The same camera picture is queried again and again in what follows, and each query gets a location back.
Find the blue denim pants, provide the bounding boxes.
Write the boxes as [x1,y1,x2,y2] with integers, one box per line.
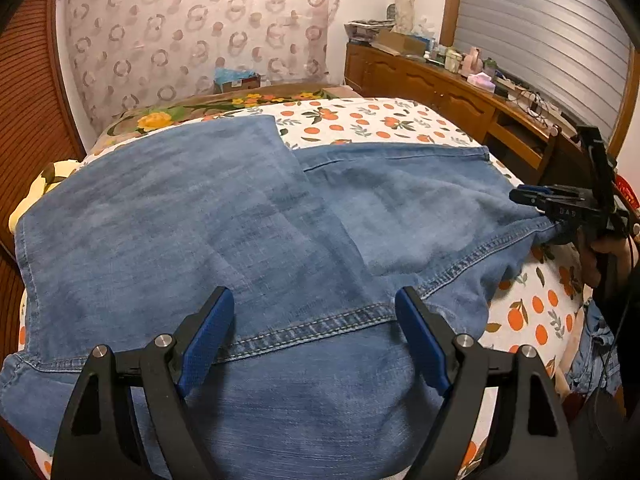
[1,116,560,479]

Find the person's right hand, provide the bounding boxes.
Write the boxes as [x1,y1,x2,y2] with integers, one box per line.
[577,230,639,289]

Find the brown wooden sideboard cabinet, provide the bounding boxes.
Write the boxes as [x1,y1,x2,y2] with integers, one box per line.
[344,42,591,188]

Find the blue cloth pile beside bed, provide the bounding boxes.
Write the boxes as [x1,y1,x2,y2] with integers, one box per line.
[565,298,622,396]

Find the pink tissue pack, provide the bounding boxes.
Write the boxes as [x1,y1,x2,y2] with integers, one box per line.
[466,72,496,93]

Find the pink bottle on cabinet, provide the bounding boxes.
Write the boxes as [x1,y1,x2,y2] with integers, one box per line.
[460,47,484,78]

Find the grey window roller blind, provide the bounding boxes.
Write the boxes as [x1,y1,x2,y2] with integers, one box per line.
[454,0,631,139]

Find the brown cardboard box on cabinet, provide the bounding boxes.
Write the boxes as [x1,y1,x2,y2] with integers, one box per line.
[371,30,426,58]

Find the stack of papers basket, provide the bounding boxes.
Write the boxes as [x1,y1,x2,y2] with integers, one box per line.
[344,20,395,44]

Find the yellow pikachu plush toy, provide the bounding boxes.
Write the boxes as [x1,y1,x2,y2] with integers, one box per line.
[9,159,80,234]

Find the brown louvered wardrobe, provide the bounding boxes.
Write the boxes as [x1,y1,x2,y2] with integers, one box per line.
[0,0,86,356]

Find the circle pattern sheer curtain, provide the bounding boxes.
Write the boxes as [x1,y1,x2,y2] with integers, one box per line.
[60,0,341,132]

